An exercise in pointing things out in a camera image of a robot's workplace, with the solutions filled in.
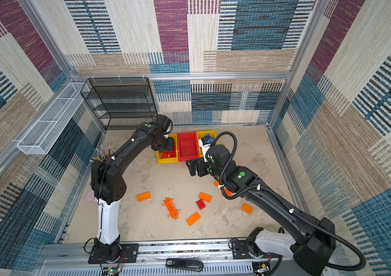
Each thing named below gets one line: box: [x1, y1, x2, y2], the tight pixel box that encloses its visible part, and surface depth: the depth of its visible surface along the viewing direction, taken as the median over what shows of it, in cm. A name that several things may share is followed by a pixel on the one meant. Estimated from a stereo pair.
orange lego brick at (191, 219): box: [185, 211, 201, 227], surface depth 84 cm
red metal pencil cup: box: [101, 150, 114, 160], surface depth 93 cm
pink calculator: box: [85, 190, 98, 203], surface depth 91 cm
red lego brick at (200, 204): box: [195, 198, 206, 211], surface depth 87 cm
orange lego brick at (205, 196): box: [198, 192, 213, 203], surface depth 91 cm
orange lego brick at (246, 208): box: [240, 202, 254, 215], surface depth 86 cm
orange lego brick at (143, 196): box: [136, 191, 152, 202], surface depth 89 cm
